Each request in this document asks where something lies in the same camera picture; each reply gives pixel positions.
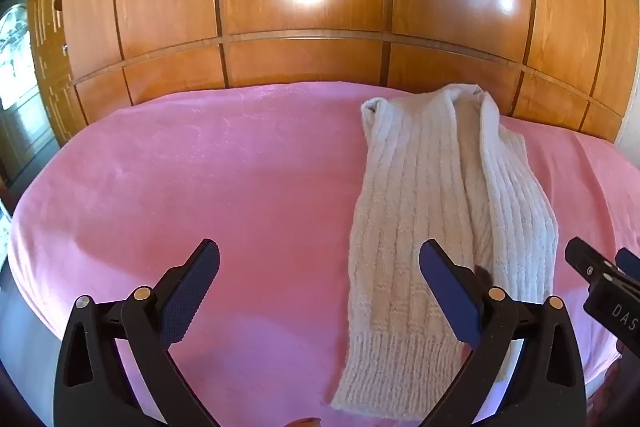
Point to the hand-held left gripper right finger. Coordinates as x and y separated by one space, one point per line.
450 292

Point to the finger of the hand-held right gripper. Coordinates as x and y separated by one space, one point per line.
592 264
631 263

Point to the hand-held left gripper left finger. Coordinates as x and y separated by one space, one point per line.
192 284

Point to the white knit sweater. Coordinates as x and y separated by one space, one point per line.
425 187

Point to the pink blanket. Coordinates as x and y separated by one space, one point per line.
200 187

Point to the wooden wardrobe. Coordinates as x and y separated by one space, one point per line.
310 7

